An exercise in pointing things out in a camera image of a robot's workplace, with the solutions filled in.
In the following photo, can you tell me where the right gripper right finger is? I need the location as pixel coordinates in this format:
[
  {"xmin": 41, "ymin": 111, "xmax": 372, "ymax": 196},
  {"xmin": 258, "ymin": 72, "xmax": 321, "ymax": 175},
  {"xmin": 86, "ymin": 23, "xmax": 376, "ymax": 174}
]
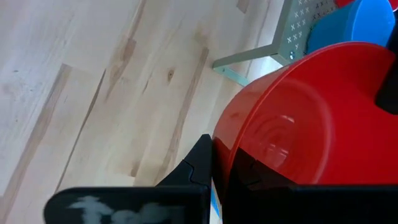
[{"xmin": 225, "ymin": 147, "xmax": 293, "ymax": 188}]

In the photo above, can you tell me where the green perforated metal rack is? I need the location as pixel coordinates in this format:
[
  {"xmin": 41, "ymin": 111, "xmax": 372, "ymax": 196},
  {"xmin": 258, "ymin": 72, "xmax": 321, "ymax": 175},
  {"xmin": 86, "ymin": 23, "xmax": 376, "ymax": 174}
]
[{"xmin": 212, "ymin": 0, "xmax": 338, "ymax": 88}]

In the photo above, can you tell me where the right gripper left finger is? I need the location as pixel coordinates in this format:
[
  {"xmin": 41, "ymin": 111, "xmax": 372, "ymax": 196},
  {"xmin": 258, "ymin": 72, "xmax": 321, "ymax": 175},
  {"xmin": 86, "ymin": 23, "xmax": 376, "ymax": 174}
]
[{"xmin": 156, "ymin": 133, "xmax": 213, "ymax": 187}]

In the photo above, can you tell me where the blue plastic mini bowl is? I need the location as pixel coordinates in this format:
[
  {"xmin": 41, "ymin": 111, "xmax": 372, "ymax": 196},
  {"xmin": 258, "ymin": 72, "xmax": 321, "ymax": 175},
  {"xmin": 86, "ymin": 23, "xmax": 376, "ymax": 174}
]
[{"xmin": 306, "ymin": 0, "xmax": 396, "ymax": 54}]

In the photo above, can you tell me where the red plastic mini bowl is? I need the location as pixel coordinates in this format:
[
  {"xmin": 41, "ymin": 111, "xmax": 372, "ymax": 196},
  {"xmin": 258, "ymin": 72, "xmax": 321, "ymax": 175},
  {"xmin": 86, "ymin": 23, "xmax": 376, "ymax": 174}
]
[
  {"xmin": 335, "ymin": 0, "xmax": 398, "ymax": 12},
  {"xmin": 212, "ymin": 41, "xmax": 398, "ymax": 200}
]

